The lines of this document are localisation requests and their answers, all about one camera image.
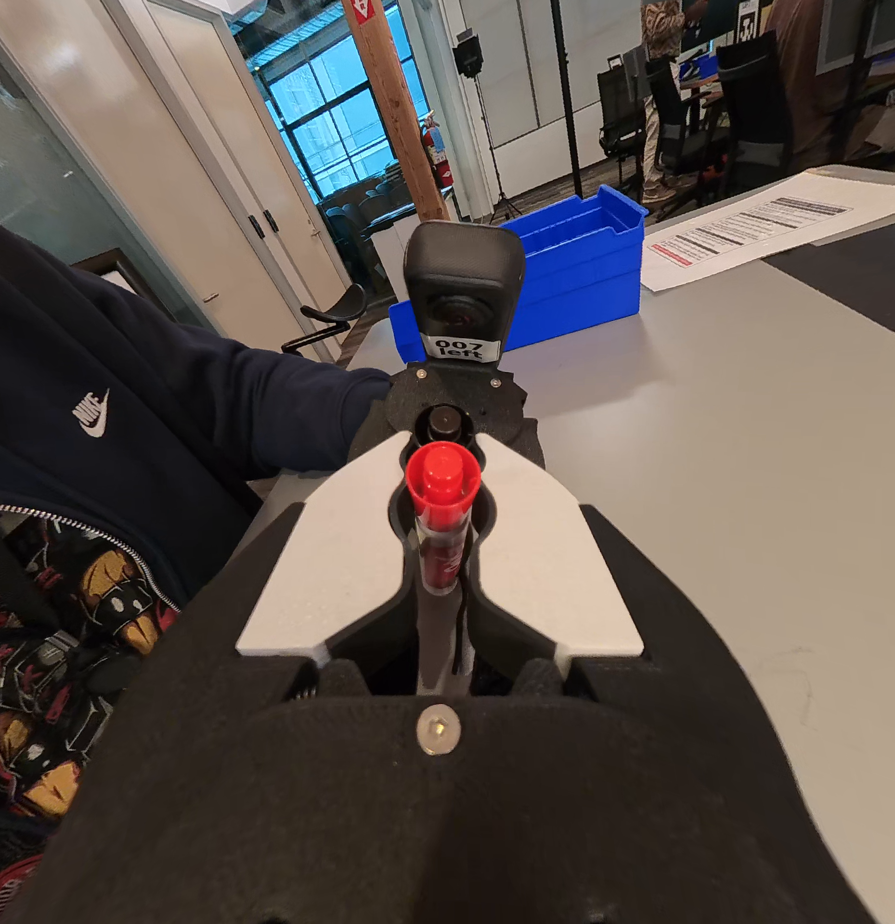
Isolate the cream double door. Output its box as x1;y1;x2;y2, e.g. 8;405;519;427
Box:
104;0;350;362

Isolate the dark picture frame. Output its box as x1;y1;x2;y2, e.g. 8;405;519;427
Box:
70;247;177;322

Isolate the grey office chair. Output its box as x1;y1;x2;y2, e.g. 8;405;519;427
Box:
597;54;690;189

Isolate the wooden post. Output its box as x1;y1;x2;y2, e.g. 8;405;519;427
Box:
341;0;452;223

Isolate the black stand pole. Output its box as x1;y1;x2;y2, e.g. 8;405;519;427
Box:
550;0;585;199

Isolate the black whiteboard marker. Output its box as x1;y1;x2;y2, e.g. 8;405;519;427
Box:
417;404;468;443

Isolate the large grid window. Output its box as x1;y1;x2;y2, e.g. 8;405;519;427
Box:
231;7;437;210

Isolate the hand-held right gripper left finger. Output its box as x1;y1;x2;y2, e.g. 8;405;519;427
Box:
235;431;424;695

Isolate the blue plastic bin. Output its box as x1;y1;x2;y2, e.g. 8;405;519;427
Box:
388;184;649;364

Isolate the printed text paper sheet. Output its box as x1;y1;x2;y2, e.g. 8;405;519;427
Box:
641;169;895;293

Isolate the black office chair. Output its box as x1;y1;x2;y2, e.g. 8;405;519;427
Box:
714;30;798;196

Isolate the row of dark seats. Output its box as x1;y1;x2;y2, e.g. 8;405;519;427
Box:
323;179;419;243

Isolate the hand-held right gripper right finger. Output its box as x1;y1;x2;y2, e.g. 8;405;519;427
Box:
467;432;645;684

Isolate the red whiteboard marker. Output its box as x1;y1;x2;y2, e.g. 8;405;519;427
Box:
405;442;483;596

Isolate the black tripod light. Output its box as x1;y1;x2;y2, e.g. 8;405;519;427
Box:
452;29;524;225

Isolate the black table mat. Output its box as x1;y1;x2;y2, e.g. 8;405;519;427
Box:
761;209;895;326

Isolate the printed graphic shirt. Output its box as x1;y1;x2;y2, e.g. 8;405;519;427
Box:
0;507;184;924

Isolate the red fire extinguisher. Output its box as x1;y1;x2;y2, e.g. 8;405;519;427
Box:
418;112;452;190

